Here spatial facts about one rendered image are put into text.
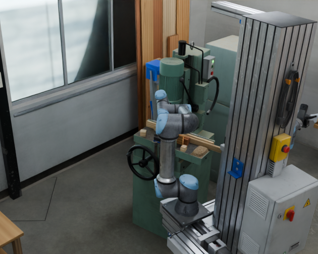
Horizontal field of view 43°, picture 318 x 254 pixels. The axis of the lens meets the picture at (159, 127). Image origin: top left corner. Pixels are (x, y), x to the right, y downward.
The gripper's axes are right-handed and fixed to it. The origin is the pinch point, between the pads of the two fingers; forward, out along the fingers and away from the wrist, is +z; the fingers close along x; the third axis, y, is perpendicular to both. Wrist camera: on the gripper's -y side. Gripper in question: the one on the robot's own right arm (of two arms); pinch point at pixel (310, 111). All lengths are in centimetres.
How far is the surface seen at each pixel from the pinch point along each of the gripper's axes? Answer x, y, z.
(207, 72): -73, -24, -22
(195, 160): -55, 29, -62
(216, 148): -49, 25, -46
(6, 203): -223, 94, -135
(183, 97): -81, -8, -42
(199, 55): -75, -38, -29
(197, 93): -76, -9, -33
